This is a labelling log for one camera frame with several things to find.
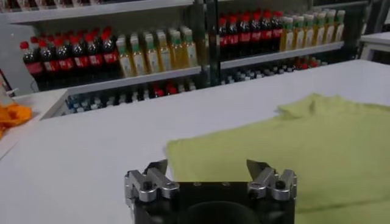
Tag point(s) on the green t-shirt with white print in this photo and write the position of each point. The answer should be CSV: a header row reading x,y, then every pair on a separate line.
x,y
289,158

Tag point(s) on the white store shelf unit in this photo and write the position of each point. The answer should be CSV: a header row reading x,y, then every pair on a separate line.
x,y
137,79

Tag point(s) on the white side table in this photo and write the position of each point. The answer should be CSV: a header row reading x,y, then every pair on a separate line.
x,y
33,102

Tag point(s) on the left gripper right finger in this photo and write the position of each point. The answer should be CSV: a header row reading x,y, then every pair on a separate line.
x,y
271,184

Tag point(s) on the beverage display shelf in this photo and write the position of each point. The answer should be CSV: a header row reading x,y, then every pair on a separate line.
x,y
280,54

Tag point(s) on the yellow juice bottle green label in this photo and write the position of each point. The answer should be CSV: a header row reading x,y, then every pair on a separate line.
x,y
298,36
319,33
164,56
339,30
190,52
176,54
286,38
308,35
151,58
329,31
125,62
138,60

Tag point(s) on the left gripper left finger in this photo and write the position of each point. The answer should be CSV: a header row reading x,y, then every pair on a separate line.
x,y
152,184

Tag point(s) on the crumpled orange cloth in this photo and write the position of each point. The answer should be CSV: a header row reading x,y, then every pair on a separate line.
x,y
13,117

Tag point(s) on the blue water bottle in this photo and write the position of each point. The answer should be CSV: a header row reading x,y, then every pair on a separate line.
x,y
70,105

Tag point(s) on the white table with metal legs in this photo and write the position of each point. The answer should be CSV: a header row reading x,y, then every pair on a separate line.
x,y
377,38

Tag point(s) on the small red cap cola bottle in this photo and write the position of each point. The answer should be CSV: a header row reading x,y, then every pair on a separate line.
x,y
172,89
301,64
158,91
313,64

